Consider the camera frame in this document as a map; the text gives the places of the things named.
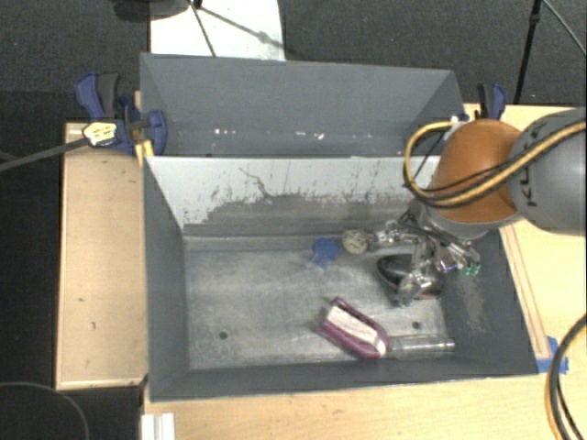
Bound purple and white pouch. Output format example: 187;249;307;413
315;296;390;360

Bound pale wood board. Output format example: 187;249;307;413
55;121;150;391

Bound clear plastic bottle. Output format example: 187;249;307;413
386;335;457;359

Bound blue toy figure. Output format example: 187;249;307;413
311;236;341;269

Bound grey metal bin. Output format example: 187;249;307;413
138;52;540;403

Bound small cream ball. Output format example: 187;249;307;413
342;228;368;254

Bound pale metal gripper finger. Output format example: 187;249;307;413
366;221;416;252
394;244;444;308

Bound black rounded object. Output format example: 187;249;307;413
376;254;444;300

